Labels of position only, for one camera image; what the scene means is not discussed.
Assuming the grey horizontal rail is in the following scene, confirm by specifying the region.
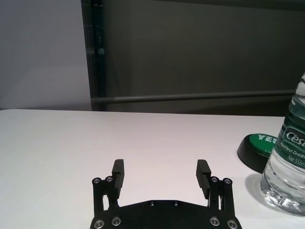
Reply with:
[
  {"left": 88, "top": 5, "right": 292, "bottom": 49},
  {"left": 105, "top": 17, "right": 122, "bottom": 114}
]
[{"left": 91, "top": 90, "right": 296, "bottom": 104}]

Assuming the clear water bottle green label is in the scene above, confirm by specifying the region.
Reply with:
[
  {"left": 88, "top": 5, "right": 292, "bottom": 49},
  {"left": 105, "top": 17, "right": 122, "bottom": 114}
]
[{"left": 260, "top": 71, "right": 305, "bottom": 215}]

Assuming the green YES button black base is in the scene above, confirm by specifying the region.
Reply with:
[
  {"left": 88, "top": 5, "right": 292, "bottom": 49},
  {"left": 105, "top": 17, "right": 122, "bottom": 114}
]
[{"left": 236, "top": 132, "right": 278, "bottom": 174}]

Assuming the dark vertical frame post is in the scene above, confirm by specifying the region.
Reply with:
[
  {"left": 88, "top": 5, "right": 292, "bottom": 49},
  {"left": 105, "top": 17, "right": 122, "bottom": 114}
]
[{"left": 90, "top": 0, "right": 107, "bottom": 111}]

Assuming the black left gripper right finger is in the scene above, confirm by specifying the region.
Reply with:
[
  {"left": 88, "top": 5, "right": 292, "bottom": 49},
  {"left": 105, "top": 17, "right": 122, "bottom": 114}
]
[{"left": 195, "top": 159, "right": 235, "bottom": 212}]

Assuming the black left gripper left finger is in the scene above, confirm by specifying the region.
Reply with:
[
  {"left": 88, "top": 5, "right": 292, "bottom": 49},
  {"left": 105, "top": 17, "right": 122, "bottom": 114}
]
[{"left": 91, "top": 159, "right": 126, "bottom": 217}]

